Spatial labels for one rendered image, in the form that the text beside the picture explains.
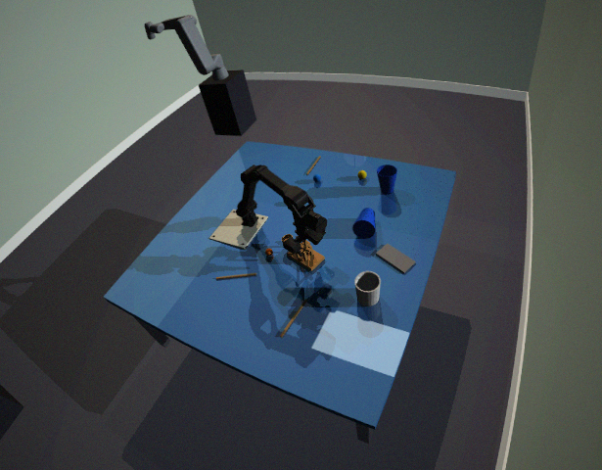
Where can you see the white cup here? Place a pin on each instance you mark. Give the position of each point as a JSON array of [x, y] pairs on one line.
[[367, 286]]

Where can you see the blue cup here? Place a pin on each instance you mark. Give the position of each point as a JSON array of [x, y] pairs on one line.
[[387, 175], [364, 227]]

